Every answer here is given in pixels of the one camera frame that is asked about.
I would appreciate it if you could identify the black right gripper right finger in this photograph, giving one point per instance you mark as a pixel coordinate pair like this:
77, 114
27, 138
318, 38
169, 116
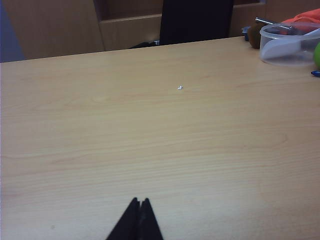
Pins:
147, 225

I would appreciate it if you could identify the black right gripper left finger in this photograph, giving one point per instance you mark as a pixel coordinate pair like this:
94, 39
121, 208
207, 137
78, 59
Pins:
126, 225

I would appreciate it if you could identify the tiny white crumb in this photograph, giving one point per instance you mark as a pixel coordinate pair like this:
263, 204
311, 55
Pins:
180, 87

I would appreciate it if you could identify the light wooden shelf cabinet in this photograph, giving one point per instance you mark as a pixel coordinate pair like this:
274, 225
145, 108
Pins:
62, 27

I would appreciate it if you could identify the black office chair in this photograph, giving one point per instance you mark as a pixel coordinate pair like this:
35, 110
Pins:
195, 20

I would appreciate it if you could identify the clear plastic container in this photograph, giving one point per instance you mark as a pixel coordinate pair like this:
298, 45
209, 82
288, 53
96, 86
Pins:
280, 61

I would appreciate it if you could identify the brown kiwi fruit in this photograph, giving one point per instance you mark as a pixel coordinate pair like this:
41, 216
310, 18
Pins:
253, 36

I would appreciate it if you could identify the white plastic spoon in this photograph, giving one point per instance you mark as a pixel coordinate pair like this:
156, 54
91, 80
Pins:
280, 47

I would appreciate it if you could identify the blue pen tip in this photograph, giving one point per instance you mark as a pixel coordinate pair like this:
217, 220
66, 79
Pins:
316, 73

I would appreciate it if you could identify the shiny metal rod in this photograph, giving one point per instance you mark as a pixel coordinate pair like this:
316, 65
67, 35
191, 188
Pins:
272, 22

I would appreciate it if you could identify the green ball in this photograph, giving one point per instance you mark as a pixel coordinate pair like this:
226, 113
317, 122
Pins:
317, 55

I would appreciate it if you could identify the orange cloth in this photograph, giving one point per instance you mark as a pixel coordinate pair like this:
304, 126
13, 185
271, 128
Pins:
307, 16

